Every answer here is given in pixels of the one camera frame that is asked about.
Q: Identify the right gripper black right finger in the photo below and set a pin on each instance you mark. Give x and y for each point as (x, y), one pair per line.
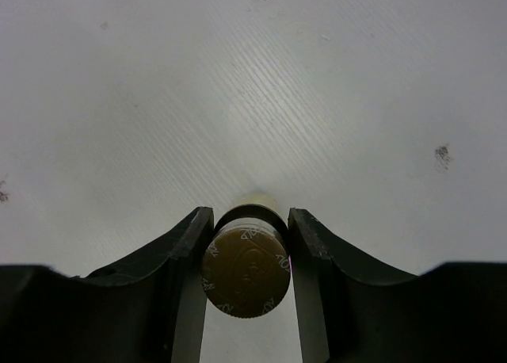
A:
(352, 307)

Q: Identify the yellow label bottle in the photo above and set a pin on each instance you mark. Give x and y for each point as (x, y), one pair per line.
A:
(246, 268)

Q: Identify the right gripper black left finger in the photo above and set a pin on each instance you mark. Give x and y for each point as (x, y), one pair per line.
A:
(148, 306)

